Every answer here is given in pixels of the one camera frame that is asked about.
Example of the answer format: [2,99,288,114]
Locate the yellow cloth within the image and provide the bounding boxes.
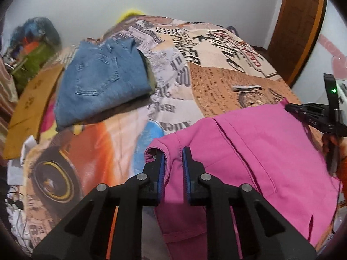
[116,9,145,24]

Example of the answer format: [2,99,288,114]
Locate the pink pants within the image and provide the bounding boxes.
[145,99,342,260]

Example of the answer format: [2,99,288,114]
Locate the brown cardboard piece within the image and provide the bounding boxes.
[4,64,64,160]

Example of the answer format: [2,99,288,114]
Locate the pile of colourful clothes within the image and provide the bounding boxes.
[2,17,62,93]

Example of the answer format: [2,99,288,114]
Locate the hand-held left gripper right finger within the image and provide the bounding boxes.
[182,147,318,260]

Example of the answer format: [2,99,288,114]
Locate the person's right hand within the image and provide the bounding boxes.
[321,134,347,176]

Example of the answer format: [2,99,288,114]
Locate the printed bed blanket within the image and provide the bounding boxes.
[8,15,339,260]

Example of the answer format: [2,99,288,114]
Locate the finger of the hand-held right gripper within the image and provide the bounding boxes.
[284,102,334,134]

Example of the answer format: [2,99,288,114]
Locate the folded blue jeans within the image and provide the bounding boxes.
[54,38,152,132]

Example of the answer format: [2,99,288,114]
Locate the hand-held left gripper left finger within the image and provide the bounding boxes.
[32,151,166,260]

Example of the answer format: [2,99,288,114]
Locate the wooden door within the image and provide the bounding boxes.
[267,0,328,88]

